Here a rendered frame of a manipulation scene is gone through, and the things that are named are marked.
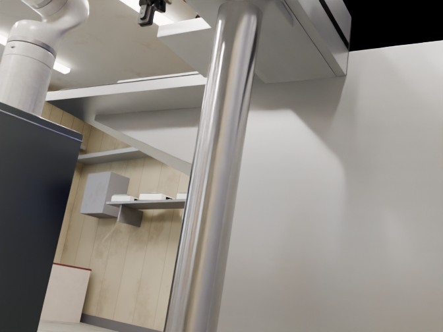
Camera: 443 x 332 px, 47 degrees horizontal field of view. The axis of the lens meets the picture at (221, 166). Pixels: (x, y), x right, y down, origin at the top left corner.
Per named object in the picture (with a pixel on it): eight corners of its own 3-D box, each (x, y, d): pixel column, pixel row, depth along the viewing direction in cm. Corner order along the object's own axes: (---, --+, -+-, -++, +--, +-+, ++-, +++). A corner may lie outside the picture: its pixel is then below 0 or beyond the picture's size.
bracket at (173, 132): (232, 179, 89) (242, 110, 93) (224, 174, 87) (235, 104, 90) (91, 178, 107) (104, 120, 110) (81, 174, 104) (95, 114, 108)
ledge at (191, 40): (285, 69, 75) (286, 57, 75) (244, 22, 64) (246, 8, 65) (204, 78, 82) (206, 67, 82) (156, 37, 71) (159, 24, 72)
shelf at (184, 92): (368, 193, 137) (368, 186, 137) (254, 79, 79) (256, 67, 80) (215, 190, 161) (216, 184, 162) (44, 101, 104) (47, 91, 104)
